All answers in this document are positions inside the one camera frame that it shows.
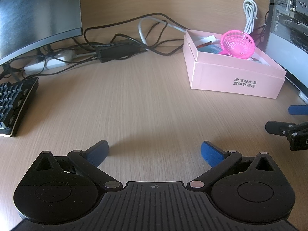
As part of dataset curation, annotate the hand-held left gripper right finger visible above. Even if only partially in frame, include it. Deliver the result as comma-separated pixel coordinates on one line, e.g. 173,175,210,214
189,141,283,192

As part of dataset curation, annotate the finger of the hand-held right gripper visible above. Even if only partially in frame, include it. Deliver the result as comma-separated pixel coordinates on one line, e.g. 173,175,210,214
288,105,308,116
265,121,308,139

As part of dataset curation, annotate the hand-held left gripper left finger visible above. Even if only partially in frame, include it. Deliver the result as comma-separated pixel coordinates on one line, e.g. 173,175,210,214
26,140,122,192

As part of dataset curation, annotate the pink cardboard box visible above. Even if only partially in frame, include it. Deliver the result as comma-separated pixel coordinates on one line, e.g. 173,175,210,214
183,29,287,100

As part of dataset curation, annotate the pink plastic strainer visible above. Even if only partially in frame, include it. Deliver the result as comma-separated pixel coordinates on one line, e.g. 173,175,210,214
221,29,256,59

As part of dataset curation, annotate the blue face mask packet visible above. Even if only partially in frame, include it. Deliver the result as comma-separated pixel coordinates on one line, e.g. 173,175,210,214
198,44,227,54

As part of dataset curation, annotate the computer case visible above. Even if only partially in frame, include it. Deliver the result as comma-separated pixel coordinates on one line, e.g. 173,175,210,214
265,0,308,101

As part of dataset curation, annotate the black keyboard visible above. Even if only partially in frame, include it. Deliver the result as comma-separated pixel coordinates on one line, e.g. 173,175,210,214
0,77,39,137

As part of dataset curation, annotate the white power strip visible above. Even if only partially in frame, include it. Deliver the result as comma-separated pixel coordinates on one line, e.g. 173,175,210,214
23,50,75,76

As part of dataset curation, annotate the black power brick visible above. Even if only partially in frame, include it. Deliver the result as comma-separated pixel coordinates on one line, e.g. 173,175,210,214
95,38,148,63

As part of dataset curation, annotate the computer monitor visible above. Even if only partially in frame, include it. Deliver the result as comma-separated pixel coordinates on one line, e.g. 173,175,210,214
0,0,83,82

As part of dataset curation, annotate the looped black cable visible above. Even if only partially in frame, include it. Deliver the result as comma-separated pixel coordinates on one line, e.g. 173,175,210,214
111,32,186,57

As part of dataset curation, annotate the white coiled cable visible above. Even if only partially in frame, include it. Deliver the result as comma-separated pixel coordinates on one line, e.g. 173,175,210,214
243,0,259,35

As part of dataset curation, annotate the grey cable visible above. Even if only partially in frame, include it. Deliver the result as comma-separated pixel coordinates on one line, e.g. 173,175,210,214
138,16,190,46

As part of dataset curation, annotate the long black cable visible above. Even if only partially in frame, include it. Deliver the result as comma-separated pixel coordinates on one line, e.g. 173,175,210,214
83,13,190,44

